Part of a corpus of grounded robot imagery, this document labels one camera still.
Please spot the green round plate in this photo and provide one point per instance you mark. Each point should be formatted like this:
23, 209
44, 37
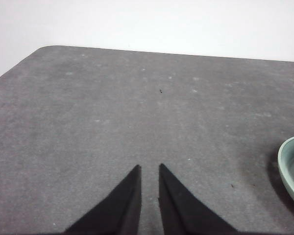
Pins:
287, 166

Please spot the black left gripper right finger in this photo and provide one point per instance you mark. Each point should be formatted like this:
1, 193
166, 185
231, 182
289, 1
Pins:
181, 210

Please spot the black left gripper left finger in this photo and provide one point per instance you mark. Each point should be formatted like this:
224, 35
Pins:
115, 210

